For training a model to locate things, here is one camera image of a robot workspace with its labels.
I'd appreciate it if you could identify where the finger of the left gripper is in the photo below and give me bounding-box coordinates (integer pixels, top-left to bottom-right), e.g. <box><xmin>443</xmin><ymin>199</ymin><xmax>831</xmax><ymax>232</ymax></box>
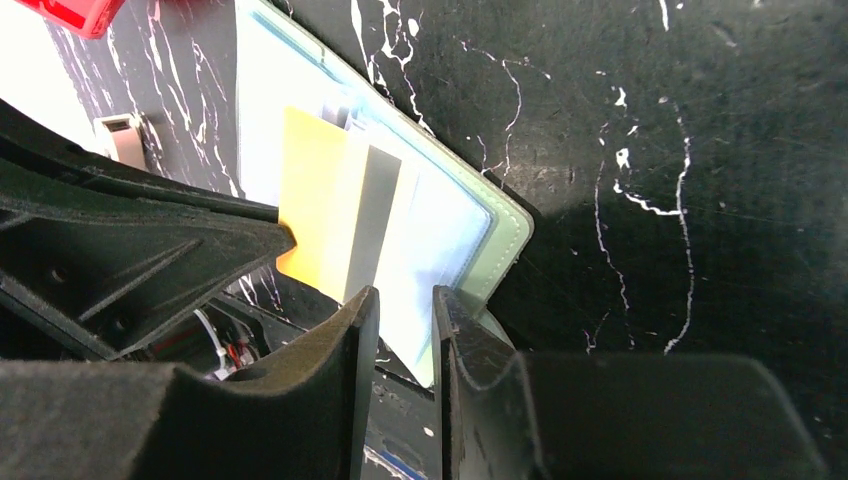
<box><xmin>1</xmin><ymin>101</ymin><xmax>277</xmax><ymax>224</ymax></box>
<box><xmin>1</xmin><ymin>161</ymin><xmax>294</xmax><ymax>360</ymax></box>

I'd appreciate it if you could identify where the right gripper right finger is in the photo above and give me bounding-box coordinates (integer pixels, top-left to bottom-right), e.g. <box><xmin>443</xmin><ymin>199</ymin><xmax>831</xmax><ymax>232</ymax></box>
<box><xmin>432</xmin><ymin>286</ymin><xmax>829</xmax><ymax>479</ymax></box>

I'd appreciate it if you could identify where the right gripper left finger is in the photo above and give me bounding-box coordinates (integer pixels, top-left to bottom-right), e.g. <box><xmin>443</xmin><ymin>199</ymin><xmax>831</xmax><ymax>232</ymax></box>
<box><xmin>1</xmin><ymin>287</ymin><xmax>379</xmax><ymax>479</ymax></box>

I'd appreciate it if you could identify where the red bin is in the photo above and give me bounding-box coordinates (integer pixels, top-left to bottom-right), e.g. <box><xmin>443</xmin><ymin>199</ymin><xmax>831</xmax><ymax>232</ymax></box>
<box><xmin>17</xmin><ymin>0</ymin><xmax>125</xmax><ymax>39</ymax></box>

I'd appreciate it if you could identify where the green card holder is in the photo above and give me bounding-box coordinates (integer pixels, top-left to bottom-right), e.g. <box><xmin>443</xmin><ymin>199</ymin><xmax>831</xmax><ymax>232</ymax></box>
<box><xmin>235</xmin><ymin>1</ymin><xmax>533</xmax><ymax>387</ymax></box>

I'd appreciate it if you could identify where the orange credit card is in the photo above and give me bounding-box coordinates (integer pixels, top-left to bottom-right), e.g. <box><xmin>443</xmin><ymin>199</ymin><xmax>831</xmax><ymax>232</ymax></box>
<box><xmin>276</xmin><ymin>107</ymin><xmax>402</xmax><ymax>303</ymax></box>

